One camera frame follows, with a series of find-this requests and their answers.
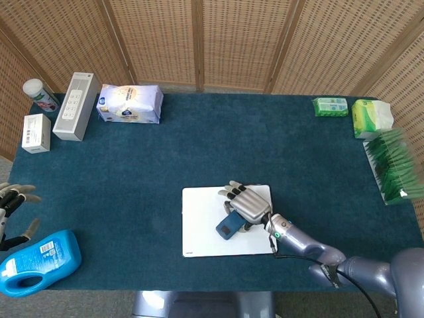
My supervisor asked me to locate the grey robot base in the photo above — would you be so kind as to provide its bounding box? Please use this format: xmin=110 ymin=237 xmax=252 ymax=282
xmin=131 ymin=290 xmax=276 ymax=318

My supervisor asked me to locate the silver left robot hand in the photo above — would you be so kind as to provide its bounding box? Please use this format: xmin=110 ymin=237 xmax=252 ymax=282
xmin=0 ymin=182 xmax=42 ymax=252

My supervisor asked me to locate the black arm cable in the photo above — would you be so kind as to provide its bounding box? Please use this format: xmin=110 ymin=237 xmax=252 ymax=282
xmin=268 ymin=228 xmax=385 ymax=318

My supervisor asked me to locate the clear box of green packets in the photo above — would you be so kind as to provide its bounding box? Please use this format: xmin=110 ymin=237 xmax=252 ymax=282
xmin=362 ymin=128 xmax=424 ymax=206

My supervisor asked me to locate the blue detergent bottle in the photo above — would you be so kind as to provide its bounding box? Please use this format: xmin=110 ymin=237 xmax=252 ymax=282
xmin=0 ymin=229 xmax=82 ymax=298

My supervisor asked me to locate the white lidded cylindrical can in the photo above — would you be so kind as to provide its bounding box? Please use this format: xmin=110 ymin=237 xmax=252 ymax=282
xmin=22 ymin=78 xmax=60 ymax=113

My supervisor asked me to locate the small white cardboard box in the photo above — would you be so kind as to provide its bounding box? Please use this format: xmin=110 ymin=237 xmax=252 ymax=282
xmin=21 ymin=113 xmax=52 ymax=154

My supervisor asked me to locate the green white tissue pack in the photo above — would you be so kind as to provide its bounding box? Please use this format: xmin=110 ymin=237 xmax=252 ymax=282
xmin=350 ymin=98 xmax=395 ymax=140

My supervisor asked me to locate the blue white tissue pack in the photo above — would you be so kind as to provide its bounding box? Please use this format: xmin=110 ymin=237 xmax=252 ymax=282
xmin=95 ymin=83 xmax=164 ymax=125

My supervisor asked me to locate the woven wooden folding screen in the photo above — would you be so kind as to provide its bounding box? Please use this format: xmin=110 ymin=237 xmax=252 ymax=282
xmin=0 ymin=0 xmax=424 ymax=162

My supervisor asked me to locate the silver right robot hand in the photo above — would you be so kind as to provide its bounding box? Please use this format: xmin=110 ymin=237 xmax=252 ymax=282
xmin=217 ymin=180 xmax=273 ymax=235

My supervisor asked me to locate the green wet wipes pack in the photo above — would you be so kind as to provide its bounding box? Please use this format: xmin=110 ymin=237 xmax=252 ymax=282
xmin=312 ymin=97 xmax=349 ymax=118

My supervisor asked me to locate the black printed arm strap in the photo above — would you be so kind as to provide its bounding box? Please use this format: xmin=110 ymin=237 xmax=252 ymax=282
xmin=319 ymin=262 xmax=341 ymax=290

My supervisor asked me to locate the dark blue table cloth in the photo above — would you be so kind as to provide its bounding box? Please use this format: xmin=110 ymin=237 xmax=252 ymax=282
xmin=1 ymin=92 xmax=420 ymax=293

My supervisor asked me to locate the white rectangular board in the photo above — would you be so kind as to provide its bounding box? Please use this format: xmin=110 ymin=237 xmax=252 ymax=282
xmin=181 ymin=184 xmax=278 ymax=258

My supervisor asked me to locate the blue rectangular plastic block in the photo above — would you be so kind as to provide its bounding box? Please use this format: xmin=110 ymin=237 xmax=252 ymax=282
xmin=215 ymin=210 xmax=244 ymax=240

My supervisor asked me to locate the long grey power strip box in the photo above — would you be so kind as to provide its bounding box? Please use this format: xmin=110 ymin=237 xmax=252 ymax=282
xmin=52 ymin=72 xmax=101 ymax=142

